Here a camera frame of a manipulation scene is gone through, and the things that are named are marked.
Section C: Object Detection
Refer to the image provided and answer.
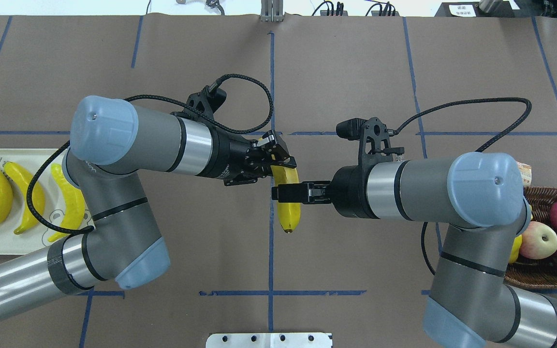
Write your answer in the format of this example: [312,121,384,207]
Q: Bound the aluminium frame post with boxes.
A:
[260,0,285,23]

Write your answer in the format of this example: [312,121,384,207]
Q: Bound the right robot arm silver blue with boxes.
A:
[272,152,557,348]

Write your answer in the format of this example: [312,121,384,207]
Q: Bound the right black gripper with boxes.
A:
[271,165,378,219]

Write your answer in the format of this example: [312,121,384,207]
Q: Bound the yellow lemon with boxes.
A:
[508,235,523,264]

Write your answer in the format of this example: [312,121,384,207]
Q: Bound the paper price tag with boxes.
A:
[517,161,532,187]

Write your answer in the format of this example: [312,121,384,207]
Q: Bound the white bear tray plate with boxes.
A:
[0,148,90,256]

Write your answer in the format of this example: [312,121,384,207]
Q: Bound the woven brown basket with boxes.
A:
[504,187,557,290]

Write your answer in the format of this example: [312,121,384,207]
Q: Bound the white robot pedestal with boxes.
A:
[205,332,334,348]

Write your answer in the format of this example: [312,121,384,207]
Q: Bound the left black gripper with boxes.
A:
[211,129,300,187]

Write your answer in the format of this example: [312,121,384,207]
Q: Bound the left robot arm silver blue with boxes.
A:
[0,90,296,321]

